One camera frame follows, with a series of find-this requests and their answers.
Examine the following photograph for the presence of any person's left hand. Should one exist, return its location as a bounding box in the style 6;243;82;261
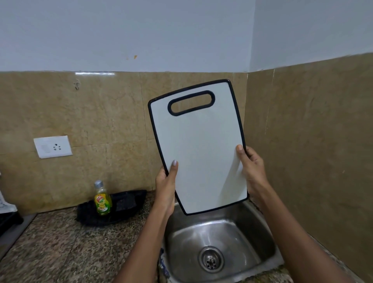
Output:
155;159;179;218

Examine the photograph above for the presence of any person's right hand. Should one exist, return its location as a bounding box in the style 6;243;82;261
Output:
235;144;272;204

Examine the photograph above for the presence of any food print cutting board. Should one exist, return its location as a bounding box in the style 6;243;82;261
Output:
147;79;250;216

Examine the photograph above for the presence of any black white dish rack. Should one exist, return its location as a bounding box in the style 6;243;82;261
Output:
0;172;24;237

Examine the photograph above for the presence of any person's left forearm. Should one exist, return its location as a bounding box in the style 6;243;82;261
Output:
112;204;175;283

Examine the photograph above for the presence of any person's right forearm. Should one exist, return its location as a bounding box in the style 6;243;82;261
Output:
253;186;356;283

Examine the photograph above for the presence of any dark scrub pad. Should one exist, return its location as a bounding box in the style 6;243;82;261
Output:
115;194;138;212

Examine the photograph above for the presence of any yellow dish soap bottle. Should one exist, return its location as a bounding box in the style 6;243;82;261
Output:
94;180;113;216

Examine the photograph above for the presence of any stainless steel sink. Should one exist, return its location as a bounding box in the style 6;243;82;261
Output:
157;197;285;283

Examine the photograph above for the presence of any steel sink drain strainer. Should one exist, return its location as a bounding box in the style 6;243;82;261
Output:
198;246;225;274

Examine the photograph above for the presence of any black plastic soap tray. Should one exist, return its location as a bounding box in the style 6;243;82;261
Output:
76;189;148;227

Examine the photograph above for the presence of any grey drip tray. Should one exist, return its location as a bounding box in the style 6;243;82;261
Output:
0;213;38;262

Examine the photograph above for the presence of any square white wall socket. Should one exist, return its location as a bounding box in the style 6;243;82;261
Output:
33;135;73;159

